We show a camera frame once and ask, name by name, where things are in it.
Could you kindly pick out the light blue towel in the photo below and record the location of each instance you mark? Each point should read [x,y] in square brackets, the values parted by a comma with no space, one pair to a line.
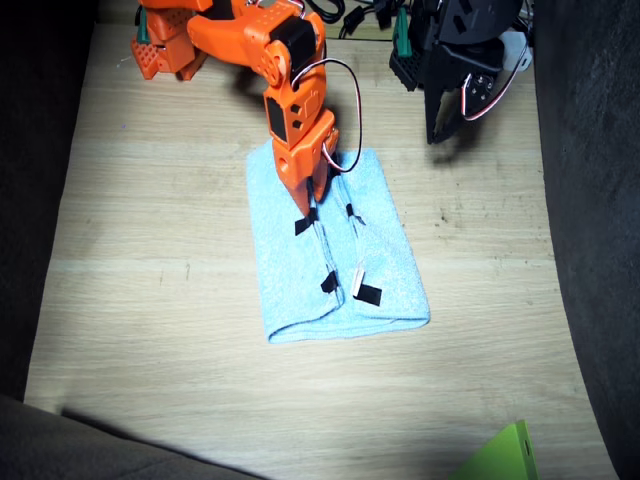
[370,250]

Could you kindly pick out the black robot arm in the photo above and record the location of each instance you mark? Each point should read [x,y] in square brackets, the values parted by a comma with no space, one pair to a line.
[465,20]

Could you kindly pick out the orange perforated arm base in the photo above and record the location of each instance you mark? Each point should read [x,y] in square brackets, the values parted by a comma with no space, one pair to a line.
[150,57]

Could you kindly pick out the black perforated arm base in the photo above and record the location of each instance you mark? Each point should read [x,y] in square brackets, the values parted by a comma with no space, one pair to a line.
[402,70]

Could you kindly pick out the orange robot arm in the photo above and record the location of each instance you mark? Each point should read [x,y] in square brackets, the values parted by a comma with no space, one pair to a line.
[235,45]

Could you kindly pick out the green clamp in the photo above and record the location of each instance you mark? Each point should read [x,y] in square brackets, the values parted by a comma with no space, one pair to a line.
[142,27]
[403,32]

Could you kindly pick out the lime green plastic wedge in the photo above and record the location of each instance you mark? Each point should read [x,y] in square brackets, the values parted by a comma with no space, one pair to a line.
[505,455]

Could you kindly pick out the white plastic bracket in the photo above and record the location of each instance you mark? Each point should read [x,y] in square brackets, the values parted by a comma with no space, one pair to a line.
[520,52]

